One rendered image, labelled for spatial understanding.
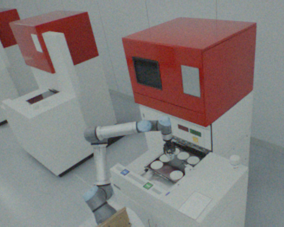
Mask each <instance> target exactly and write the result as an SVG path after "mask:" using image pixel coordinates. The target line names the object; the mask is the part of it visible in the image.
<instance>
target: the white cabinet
mask: <svg viewBox="0 0 284 227"><path fill-rule="evenodd" d="M110 181H111V184H112V187H113V188H114V193H115V196H116V198H117V202H118V204H119V205H122V206H126V207H128V208H130V209H131V210H133V211H134V212H135V213H136V214H137V216H138V217H139V218H140V220H141V221H142V223H143V224H144V226H145V227H184V226H182V225H181V224H179V223H177V222H176V221H174V220H173V219H171V218H170V217H168V216H166V215H165V214H164V213H162V212H159V211H158V210H157V209H155V208H154V207H152V206H150V205H149V204H148V203H146V202H145V201H143V200H141V199H140V198H138V197H137V196H135V195H134V194H132V193H130V192H129V191H128V190H126V189H125V188H123V187H121V186H120V185H118V184H116V183H115V182H114V181H112V180H111V179H110ZM247 187H248V182H247V183H246V184H245V185H244V186H243V187H242V189H241V190H240V191H239V192H238V193H237V194H236V196H235V197H234V198H233V199H232V201H231V202H230V203H229V204H228V205H227V206H226V208H225V209H224V210H223V211H222V212H221V213H220V215H219V216H218V217H217V218H216V220H214V222H213V223H212V224H211V225H210V227H244V220H245V211H246V199H247Z"/></svg>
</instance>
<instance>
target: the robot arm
mask: <svg viewBox="0 0 284 227"><path fill-rule="evenodd" d="M153 131H160V132H161V136H162V140H163V141H164V142H165V143H164V144H163V146H164V147H163V152H164V153H165V155H166V157H167V158H168V160H172V159H174V154H175V151H176V148H175V145H174V143H172V142H171V140H172V139H173V137H172V134H173V133H172V129H171V123H170V119H169V117H168V116H162V117H160V118H159V120H156V121H148V120H141V121H136V122H130V123H125V124H118V125H111V126H106V127H103V126H90V127H87V128H86V129H85V130H84V133H83V136H84V139H85V140H86V141H87V142H89V143H90V144H91V146H92V147H93V155H94V163H95V178H96V182H94V186H93V187H92V188H91V189H89V190H88V191H87V192H86V193H84V194H83V196H82V197H83V199H84V201H85V202H86V204H87V205H88V206H89V208H90V210H91V211H92V213H93V214H94V216H95V220H96V223H97V225H99V224H100V223H102V222H104V221H105V220H107V219H108V218H110V217H111V216H112V215H114V214H115V213H116V212H117V211H116V209H115V208H113V207H112V206H111V205H109V204H108V202H107V200H109V199H110V198H111V197H112V195H113V193H114V188H113V187H112V186H111V182H110V181H109V180H108V169H107V154H106V146H107V145H108V138H110V137H118V136H122V135H130V134H136V133H142V132H153ZM169 154H171V157H170V155H169Z"/></svg>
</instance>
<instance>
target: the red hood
mask: <svg viewBox="0 0 284 227"><path fill-rule="evenodd" d="M256 24H257V23H256V22H243V21H234V20H217V19H207V18H189V17H178V18H175V19H173V20H170V21H167V22H164V23H162V24H159V25H156V26H154V27H150V28H148V29H145V30H142V31H139V32H137V33H134V34H131V35H128V36H126V37H123V38H121V39H122V44H123V48H124V53H125V58H126V62H127V67H128V72H129V75H130V80H131V85H132V89H133V94H134V100H135V103H138V104H140V105H143V106H146V107H148V108H152V109H154V110H157V111H160V112H163V113H165V114H168V115H171V116H174V117H177V118H180V119H183V120H185V121H188V122H191V123H194V124H197V125H200V126H202V127H205V128H206V127H207V126H209V125H210V124H211V123H213V122H214V121H215V120H216V119H218V118H219V117H220V116H221V115H222V114H224V113H225V112H226V111H228V110H229V109H230V108H231V107H232V106H234V105H235V104H236V103H237V102H239V101H240V100H241V99H242V98H243V97H245V96H246V95H248V94H249V93H250V92H251V91H252V90H253V79H254V62H255V53H256V37H257V33H256V28H257V26H256Z"/></svg>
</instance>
